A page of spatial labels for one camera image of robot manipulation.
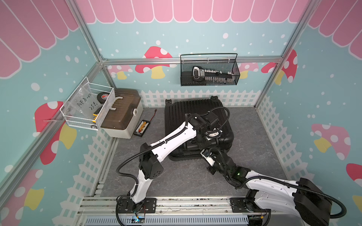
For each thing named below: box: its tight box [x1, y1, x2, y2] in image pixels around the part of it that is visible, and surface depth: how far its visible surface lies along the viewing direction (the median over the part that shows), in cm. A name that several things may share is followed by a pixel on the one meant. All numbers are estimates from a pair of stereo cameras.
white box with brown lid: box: [98, 88, 144, 139], surface depth 99 cm
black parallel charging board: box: [133, 119, 151, 138], surface depth 108 cm
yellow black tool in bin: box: [92, 108, 102, 123], surface depth 66 cm
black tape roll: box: [96, 91, 110, 105], surface depth 81 cm
